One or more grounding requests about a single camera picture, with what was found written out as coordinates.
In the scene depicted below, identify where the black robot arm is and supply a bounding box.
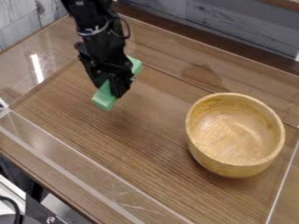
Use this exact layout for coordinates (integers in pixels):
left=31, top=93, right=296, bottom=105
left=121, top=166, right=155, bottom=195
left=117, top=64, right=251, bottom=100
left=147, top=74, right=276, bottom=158
left=60, top=0, right=133, bottom=98

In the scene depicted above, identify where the clear acrylic tray wall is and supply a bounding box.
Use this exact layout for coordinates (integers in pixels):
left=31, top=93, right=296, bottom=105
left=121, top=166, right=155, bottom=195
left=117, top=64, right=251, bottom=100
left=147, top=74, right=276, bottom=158
left=0, top=99, right=194, bottom=224

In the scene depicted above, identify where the black metal bracket with screw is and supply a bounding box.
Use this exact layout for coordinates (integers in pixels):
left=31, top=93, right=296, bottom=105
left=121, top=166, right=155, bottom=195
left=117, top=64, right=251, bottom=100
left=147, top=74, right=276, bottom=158
left=24, top=194, right=67, bottom=224

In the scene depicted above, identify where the brown wooden bowl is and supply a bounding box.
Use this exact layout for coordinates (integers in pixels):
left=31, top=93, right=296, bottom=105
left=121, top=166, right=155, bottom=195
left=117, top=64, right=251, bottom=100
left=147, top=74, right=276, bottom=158
left=186, top=93, right=286, bottom=179

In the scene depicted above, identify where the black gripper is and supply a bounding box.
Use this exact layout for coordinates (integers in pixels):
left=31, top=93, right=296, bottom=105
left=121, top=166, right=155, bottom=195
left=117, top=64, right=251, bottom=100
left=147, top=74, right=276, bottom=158
left=75, top=27, right=133, bottom=98

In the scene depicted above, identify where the black cable lower left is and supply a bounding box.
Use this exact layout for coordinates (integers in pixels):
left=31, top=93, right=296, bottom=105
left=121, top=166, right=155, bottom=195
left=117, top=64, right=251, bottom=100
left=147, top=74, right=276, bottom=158
left=0, top=195, right=23, bottom=224

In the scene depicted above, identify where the green rectangular block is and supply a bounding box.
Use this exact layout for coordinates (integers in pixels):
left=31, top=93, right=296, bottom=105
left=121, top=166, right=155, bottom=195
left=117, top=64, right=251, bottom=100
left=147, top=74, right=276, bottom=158
left=91, top=57, right=143, bottom=111

